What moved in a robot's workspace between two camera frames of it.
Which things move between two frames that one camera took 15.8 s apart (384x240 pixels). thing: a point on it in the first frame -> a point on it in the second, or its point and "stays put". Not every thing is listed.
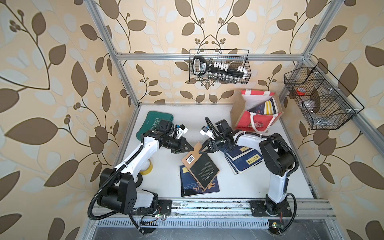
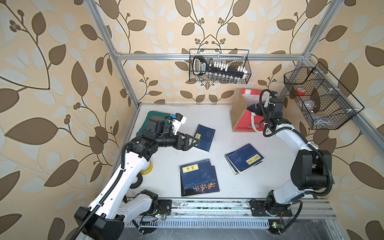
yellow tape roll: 147,171 stays put
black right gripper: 204,151 -> 261,106
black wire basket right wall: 324,103 stays put
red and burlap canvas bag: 256,111 stays put
